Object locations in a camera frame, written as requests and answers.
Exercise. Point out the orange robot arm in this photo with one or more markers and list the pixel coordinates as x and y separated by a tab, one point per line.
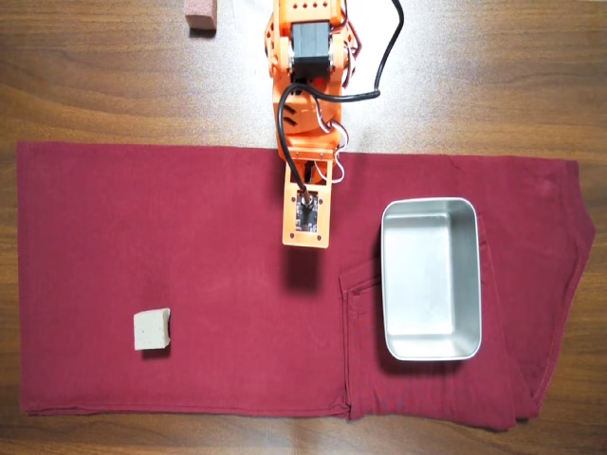
308	19

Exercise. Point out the beige foam cube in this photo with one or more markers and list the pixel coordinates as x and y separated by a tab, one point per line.
151	331

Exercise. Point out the dark red cloth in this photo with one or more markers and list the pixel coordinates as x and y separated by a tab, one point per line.
189	237

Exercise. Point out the reddish brown block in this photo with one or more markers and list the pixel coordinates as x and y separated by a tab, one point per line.
201	14

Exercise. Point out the rectangular metal tray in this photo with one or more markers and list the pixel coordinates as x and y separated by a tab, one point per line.
429	284

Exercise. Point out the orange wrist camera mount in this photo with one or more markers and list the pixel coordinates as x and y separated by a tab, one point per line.
290	223

